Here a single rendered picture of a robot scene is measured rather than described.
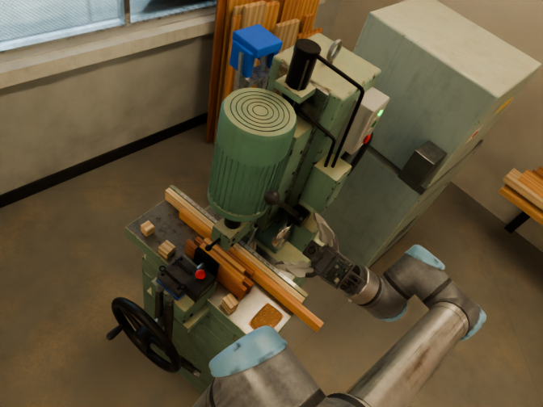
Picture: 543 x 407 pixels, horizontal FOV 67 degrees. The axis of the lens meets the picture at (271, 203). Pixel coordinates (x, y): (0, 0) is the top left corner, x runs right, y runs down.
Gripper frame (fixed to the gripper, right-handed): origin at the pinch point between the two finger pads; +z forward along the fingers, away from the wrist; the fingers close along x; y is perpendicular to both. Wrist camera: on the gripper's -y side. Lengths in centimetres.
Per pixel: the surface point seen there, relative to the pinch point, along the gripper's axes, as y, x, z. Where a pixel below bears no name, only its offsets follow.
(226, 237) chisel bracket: -28.3, 13.5, 1.2
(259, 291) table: -29.3, 22.6, -19.7
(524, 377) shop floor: -54, -6, -211
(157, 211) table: -57, 24, 15
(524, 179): -94, -101, -159
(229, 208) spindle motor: -16.6, 4.8, 10.5
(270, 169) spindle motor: -5.9, -9.3, 12.2
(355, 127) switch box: -16.5, -32.7, -4.6
